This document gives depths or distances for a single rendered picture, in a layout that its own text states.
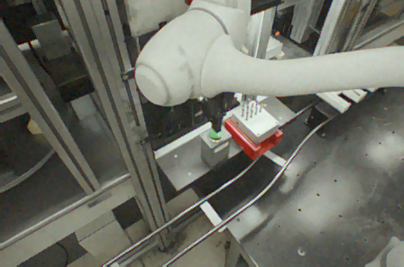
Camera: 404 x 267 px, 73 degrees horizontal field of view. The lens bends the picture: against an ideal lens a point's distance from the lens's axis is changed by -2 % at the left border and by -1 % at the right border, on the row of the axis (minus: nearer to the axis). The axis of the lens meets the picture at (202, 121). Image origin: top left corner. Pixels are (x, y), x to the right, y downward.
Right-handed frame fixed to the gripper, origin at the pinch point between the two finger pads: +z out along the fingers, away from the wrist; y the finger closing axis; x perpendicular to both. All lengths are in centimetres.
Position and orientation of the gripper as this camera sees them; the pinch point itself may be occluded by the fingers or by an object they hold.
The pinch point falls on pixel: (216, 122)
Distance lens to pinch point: 79.0
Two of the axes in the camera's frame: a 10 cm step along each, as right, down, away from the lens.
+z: 0.0, 6.4, 7.6
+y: -8.2, 4.4, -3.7
